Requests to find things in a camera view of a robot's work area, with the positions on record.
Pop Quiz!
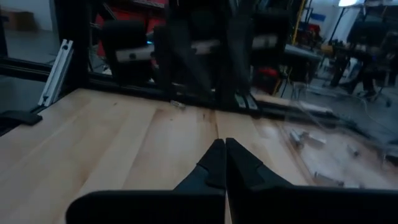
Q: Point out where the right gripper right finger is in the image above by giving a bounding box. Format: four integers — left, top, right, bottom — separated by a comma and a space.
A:
225, 138, 398, 224

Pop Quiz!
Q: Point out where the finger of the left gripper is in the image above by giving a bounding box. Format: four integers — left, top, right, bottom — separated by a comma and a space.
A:
217, 15, 253, 110
154, 24, 217, 97

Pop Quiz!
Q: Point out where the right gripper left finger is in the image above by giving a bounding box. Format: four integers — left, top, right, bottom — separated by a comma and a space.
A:
65, 138, 226, 224

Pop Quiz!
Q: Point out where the red and black box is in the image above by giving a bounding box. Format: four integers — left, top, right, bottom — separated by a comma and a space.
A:
254, 65, 281, 94

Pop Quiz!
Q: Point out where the red storage rack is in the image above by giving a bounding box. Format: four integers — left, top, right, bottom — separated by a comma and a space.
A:
95, 0, 170, 58

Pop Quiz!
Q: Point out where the grey side desk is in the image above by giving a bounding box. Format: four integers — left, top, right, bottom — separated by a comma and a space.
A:
283, 43, 324, 83

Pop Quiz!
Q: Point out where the silver aluminium extrusion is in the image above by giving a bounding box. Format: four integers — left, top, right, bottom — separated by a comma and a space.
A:
37, 39, 75, 107

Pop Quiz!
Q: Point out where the clear plastic bin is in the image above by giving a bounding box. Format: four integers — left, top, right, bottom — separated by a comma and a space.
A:
273, 86, 398, 190

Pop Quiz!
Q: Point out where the yellow vertical pole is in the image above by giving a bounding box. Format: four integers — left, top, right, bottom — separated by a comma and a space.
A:
291, 0, 308, 45

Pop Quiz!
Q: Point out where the brown cardboard box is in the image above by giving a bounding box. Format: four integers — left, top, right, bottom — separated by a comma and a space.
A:
0, 9, 35, 32

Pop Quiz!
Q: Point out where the person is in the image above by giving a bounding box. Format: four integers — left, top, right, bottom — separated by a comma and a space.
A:
345, 21, 398, 99

